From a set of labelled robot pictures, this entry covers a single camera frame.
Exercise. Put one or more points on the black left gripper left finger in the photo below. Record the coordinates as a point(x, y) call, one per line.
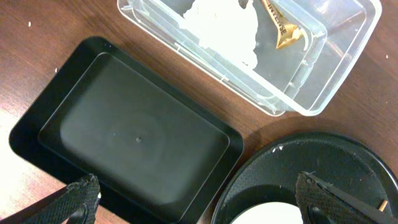
point(75, 203)

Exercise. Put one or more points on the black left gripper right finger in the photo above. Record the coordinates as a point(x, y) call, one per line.
point(321, 202)

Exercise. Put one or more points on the gold coffee sachet wrapper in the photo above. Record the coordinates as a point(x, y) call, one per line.
point(287, 32)

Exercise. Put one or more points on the large white tissue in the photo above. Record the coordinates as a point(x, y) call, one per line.
point(228, 27)

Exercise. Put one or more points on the grey plate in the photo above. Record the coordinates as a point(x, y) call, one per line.
point(270, 213)

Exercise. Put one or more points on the round black serving tray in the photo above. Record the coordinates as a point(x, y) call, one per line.
point(271, 174)

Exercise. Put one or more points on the black rectangular tray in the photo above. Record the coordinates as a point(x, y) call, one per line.
point(160, 157)

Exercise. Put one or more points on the clear plastic bin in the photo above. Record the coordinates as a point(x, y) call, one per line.
point(302, 77)

